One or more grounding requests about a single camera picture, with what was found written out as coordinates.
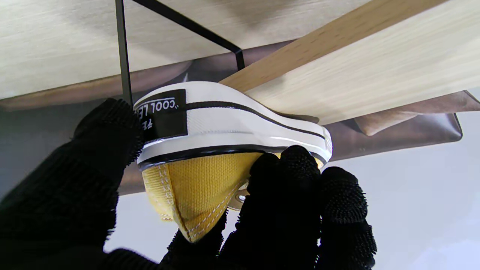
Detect brown sofa cushion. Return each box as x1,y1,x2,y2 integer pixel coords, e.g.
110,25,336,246
354,90,480,136

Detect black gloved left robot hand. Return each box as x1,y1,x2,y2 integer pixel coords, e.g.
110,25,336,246
0,98,377,270

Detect small wooden black-legged bench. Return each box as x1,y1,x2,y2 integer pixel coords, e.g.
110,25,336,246
114,0,480,126

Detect yellow canvas sneaker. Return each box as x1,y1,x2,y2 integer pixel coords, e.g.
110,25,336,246
133,81,333,243

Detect dark brown leather sofa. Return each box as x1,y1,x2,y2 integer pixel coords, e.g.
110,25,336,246
0,39,480,195

